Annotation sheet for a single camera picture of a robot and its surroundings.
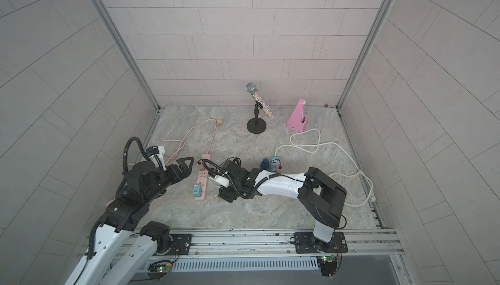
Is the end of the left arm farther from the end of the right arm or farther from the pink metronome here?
the pink metronome

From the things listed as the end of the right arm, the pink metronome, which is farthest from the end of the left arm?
the pink metronome

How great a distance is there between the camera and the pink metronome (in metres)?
0.97
